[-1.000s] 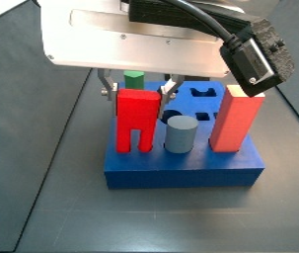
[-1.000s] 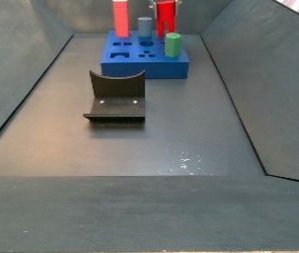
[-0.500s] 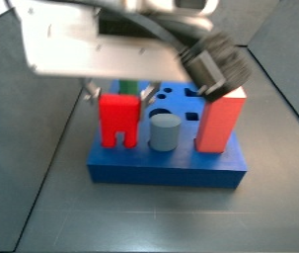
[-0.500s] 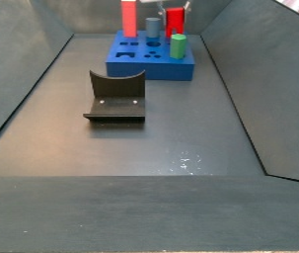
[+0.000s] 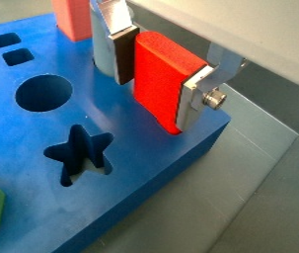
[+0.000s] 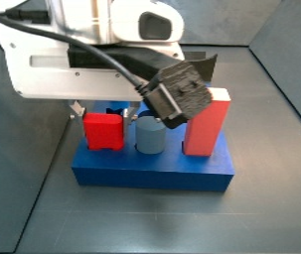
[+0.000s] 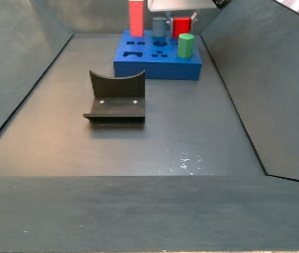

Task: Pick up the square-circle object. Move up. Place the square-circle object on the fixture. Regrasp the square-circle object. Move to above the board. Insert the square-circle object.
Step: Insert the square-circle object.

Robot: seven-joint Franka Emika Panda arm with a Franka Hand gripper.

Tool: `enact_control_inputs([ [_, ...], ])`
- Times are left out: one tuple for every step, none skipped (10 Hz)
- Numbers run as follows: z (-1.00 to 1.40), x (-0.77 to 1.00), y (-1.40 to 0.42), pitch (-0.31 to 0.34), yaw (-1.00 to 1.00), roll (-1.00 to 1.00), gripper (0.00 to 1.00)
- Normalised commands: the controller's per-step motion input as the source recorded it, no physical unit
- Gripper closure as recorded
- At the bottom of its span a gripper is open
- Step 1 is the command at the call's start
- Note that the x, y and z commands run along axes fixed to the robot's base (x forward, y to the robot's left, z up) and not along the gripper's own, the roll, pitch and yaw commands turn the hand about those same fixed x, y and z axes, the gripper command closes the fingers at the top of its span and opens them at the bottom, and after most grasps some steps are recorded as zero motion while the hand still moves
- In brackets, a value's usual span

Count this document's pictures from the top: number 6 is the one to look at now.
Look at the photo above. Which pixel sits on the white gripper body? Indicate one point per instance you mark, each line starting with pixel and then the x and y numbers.
pixel 41 75

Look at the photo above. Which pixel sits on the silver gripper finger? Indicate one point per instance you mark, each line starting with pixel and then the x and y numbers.
pixel 130 111
pixel 77 110

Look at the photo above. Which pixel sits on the red square-circle object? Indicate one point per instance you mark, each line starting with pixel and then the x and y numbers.
pixel 103 131

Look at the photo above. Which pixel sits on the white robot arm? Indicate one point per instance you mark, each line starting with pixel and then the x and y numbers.
pixel 95 50

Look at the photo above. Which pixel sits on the blue shape-sorter fixture block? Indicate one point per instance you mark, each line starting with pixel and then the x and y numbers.
pixel 169 170

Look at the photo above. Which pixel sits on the black curved regrasp stand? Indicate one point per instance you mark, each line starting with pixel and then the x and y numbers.
pixel 202 63

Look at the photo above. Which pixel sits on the blue-grey cylinder peg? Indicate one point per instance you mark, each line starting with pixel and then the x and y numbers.
pixel 150 134

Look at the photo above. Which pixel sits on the tall red rectangular block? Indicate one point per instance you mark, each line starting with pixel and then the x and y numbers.
pixel 205 126

